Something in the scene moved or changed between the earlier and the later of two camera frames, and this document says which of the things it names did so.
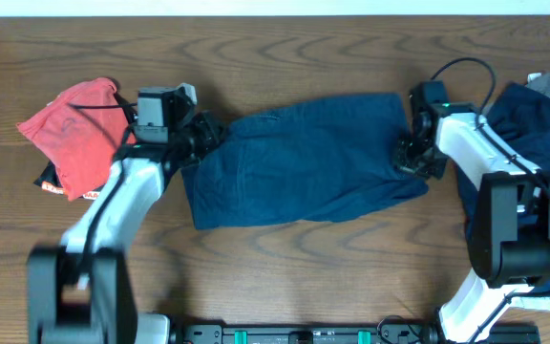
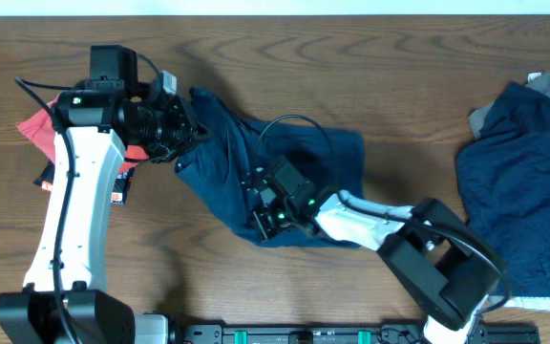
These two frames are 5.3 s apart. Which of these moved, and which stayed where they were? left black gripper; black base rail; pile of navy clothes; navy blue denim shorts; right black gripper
Moved: right black gripper; left black gripper; navy blue denim shorts
Stayed: pile of navy clothes; black base rail
